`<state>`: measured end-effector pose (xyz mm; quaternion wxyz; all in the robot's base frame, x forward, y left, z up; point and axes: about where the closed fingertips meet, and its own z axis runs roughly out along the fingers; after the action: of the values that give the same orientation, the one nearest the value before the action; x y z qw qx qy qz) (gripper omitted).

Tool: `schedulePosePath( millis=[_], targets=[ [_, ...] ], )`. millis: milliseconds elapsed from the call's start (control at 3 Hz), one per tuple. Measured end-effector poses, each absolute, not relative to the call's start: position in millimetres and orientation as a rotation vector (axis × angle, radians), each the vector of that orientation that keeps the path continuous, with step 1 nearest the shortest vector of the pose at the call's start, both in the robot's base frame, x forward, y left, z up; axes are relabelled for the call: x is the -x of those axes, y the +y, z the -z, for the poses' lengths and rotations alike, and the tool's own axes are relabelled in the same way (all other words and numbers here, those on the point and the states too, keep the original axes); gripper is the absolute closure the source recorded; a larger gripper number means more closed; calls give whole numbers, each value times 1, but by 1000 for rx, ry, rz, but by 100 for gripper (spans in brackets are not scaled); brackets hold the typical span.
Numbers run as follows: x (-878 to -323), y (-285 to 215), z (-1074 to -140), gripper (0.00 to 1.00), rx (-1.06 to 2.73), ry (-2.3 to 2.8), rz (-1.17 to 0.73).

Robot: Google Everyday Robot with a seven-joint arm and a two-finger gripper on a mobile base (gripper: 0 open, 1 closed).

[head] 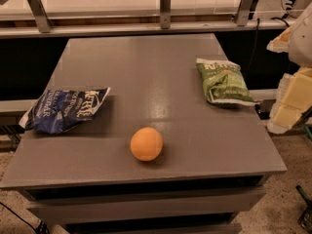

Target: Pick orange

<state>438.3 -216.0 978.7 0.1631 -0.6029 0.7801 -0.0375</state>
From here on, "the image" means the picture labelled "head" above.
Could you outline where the right metal bracket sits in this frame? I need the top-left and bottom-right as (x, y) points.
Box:
(234, 0), (253, 26)

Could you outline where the black floor cable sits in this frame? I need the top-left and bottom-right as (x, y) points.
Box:
(0, 201), (50, 234)

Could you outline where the orange fruit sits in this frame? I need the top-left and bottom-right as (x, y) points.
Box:
(131, 127), (163, 162)

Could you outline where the green tool on floor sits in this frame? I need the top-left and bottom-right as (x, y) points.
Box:
(294, 184), (312, 234)

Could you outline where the grey drawer cabinet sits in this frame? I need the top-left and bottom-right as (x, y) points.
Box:
(1, 34), (286, 234)

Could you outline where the left metal bracket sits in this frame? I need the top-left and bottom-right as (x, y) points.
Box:
(27, 0), (52, 33)

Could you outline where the metal bracket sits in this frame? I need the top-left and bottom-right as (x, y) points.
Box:
(234, 0), (253, 26)
(27, 0), (52, 33)
(160, 0), (171, 29)

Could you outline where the green chip bag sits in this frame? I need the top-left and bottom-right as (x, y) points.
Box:
(196, 58), (256, 106)

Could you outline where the blue chip bag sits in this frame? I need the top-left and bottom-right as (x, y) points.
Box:
(19, 88), (110, 135)

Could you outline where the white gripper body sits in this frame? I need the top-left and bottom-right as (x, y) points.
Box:
(289, 2), (312, 67)

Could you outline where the black cable at right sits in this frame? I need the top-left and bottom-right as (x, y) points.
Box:
(244, 16), (291, 81)

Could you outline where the metal rail shelf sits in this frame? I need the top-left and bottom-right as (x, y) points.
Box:
(0, 13), (294, 39)

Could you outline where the middle metal bracket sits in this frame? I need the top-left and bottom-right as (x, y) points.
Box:
(160, 0), (171, 29)

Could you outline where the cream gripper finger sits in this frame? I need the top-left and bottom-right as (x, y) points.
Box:
(266, 27), (292, 53)
(267, 67), (312, 134)

